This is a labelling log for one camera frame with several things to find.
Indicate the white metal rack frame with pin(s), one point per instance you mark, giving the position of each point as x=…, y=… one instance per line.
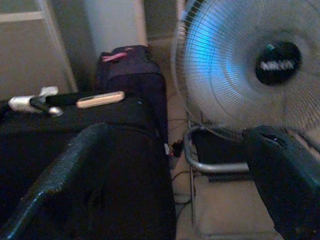
x=60, y=50

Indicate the large black suitcase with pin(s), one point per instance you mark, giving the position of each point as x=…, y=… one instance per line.
x=137, y=175

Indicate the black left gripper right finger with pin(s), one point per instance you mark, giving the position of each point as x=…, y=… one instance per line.
x=287, y=180

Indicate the pink luggage tag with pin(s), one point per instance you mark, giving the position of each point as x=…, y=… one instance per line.
x=115, y=56

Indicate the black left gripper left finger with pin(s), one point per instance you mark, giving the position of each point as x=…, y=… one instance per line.
x=62, y=170

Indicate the dark navy travel bag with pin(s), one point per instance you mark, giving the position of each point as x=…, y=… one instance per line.
x=135, y=75

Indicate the white standing fan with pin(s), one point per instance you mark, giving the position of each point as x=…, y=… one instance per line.
x=225, y=62

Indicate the small black power plug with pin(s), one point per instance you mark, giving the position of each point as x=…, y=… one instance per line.
x=177, y=148

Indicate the white round column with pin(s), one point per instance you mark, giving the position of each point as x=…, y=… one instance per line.
x=115, y=22

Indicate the chrome tube frame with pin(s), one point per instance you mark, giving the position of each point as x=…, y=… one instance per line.
x=217, y=168

